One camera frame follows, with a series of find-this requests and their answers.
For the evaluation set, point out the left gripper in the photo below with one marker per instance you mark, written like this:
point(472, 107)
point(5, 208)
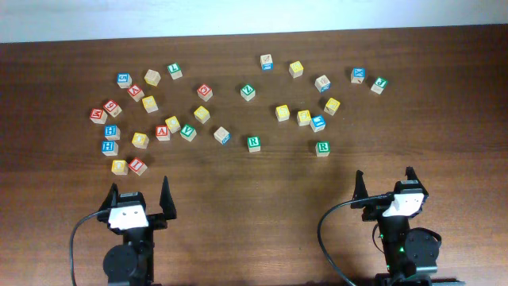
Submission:
point(158, 222)

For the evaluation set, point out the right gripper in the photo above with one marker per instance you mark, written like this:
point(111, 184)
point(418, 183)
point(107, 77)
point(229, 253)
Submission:
point(375, 210)

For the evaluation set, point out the yellow S block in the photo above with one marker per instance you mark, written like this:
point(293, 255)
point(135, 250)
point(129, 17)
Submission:
point(202, 114)
point(282, 113)

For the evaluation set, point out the green r block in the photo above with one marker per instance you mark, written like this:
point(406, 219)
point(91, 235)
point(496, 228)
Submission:
point(254, 144)
point(322, 149)

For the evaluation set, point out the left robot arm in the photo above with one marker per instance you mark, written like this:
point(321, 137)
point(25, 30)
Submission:
point(132, 262)

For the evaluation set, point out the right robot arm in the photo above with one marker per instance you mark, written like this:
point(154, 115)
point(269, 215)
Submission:
point(410, 253)

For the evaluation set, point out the red I block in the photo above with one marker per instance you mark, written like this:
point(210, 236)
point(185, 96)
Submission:
point(138, 166)

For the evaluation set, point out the yellow block bottom left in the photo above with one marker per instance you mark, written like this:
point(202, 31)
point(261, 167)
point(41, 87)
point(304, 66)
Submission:
point(119, 167)

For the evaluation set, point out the blue H block lower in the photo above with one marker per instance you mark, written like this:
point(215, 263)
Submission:
point(110, 148)

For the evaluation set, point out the blue h block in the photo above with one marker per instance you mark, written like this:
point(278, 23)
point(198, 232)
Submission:
point(110, 148)
point(112, 133)

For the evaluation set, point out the yellow block middle left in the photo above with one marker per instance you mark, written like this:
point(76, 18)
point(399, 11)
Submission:
point(140, 140)

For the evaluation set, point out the red A block lower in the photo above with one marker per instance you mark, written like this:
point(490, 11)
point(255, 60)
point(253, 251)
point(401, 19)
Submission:
point(163, 133)

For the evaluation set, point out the red a block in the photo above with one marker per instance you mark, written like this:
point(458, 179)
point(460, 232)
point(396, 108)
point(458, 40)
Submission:
point(135, 92)
point(163, 133)

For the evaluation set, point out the blue H block upper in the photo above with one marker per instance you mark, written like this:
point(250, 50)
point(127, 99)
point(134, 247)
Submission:
point(112, 133)

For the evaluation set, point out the green V block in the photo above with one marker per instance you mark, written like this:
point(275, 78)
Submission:
point(188, 132)

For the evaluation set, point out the yellow block by A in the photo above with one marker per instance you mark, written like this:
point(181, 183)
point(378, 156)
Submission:
point(173, 124)

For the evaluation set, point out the blue E block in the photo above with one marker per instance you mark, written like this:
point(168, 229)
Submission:
point(317, 123)

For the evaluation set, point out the red M block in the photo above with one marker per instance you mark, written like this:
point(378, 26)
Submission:
point(98, 116)

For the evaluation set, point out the yellow block upper left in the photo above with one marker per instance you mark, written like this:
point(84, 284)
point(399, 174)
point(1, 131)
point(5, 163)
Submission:
point(150, 104)

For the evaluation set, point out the red 6 block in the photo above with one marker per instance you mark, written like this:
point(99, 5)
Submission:
point(112, 108)

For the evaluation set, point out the green J block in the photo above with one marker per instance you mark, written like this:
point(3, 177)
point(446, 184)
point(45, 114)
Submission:
point(379, 85)

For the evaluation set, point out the wooden block blue side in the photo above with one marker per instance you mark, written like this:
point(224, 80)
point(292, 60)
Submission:
point(222, 135)

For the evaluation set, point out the yellow block centre right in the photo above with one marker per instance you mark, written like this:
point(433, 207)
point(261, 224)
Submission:
point(303, 118)

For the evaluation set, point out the red A block upper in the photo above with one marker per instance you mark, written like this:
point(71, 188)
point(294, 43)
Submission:
point(135, 92)

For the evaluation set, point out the blue X block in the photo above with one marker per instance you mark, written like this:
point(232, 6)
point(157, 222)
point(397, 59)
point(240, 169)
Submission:
point(358, 75)

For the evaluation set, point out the wooden block blue edge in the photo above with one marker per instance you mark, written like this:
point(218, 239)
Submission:
point(322, 83)

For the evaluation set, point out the blue 5 block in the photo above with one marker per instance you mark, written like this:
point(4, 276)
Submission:
point(124, 80)

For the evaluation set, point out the plain yellow-sided block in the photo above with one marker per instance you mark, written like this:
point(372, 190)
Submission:
point(152, 77)

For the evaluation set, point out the red Q block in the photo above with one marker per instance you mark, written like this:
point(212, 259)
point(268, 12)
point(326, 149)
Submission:
point(205, 92)

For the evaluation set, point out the green L block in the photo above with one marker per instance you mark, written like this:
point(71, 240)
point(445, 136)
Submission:
point(175, 71)

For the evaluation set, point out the yellow block top right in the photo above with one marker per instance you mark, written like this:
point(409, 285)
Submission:
point(296, 69)

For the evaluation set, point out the green Z block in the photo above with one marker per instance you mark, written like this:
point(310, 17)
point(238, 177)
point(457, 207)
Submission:
point(248, 92)

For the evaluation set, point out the wooden block blue top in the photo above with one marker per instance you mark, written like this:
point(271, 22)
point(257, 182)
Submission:
point(266, 62)

